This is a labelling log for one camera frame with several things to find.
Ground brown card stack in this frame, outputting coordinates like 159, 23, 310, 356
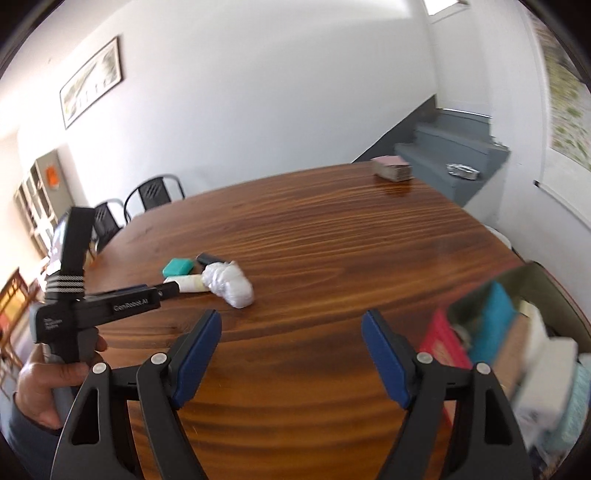
372, 155, 414, 182

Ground wooden desk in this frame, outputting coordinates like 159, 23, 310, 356
84, 161, 527, 480

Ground pink tin box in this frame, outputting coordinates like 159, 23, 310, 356
418, 261, 591, 467

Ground grey board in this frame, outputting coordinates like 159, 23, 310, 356
34, 148, 75, 217

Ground person's left forearm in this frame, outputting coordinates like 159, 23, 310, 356
0, 392, 63, 480

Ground foil tray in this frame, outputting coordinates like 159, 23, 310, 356
445, 162, 480, 180

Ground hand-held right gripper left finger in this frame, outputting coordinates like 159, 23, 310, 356
50, 309, 223, 480

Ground pale teal carton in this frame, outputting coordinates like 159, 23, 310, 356
163, 258, 195, 278

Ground scroll painting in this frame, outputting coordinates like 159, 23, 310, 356
526, 9, 591, 224

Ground white shelf cabinet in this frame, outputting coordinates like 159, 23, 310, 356
13, 171, 58, 259

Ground white cloth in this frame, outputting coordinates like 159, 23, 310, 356
512, 300, 580, 435

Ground white plastic bag wad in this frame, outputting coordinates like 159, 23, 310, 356
202, 261, 254, 309

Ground grey stairs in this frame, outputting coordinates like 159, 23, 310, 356
352, 95, 511, 208

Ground teal towel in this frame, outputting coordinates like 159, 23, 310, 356
468, 281, 520, 365

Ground person's left hand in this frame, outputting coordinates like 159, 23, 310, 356
17, 336, 108, 430

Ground beige cosmetic tube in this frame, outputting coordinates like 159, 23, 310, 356
164, 273, 209, 294

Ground framed wall picture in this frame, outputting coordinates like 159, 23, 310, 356
59, 36, 124, 130

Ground pale green packet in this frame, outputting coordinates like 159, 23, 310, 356
545, 353, 591, 455

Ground black metal chair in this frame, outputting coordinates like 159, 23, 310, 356
90, 198, 126, 254
124, 174, 186, 217

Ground brown cardboard box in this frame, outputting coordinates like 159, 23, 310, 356
492, 314, 532, 402

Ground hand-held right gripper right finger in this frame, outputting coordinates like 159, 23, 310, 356
361, 309, 534, 480

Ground wooden chair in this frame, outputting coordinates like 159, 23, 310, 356
0, 268, 42, 402

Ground white door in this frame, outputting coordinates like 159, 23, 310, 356
422, 0, 469, 17

